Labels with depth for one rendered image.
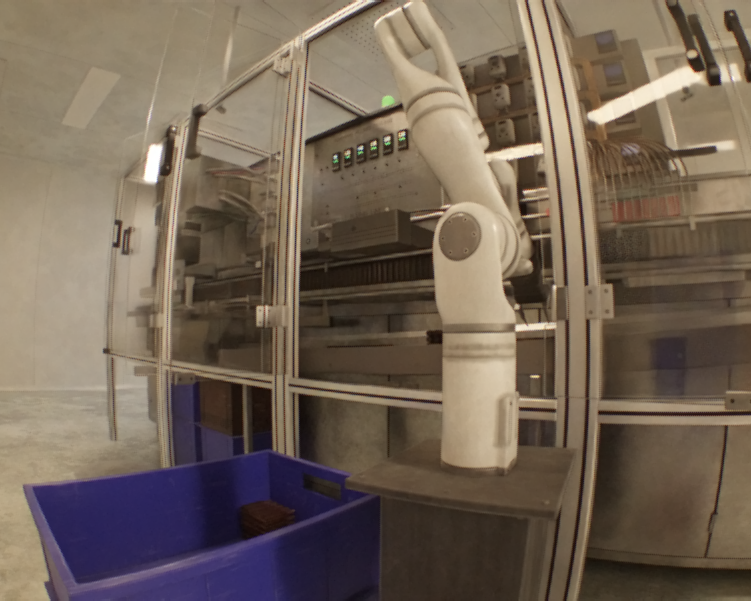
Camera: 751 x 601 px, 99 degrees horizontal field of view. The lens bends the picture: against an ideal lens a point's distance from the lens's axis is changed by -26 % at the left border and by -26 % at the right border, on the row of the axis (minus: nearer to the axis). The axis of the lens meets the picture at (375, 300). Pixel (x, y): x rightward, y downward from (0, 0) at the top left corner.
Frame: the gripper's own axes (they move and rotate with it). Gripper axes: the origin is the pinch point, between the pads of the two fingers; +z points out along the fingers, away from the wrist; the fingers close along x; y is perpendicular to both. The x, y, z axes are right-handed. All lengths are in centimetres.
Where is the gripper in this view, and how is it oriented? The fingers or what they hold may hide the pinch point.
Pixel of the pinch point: (538, 326)
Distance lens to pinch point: 98.6
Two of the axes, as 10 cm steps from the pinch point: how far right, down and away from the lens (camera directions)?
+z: 4.7, 7.5, 4.7
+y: 4.3, -6.6, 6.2
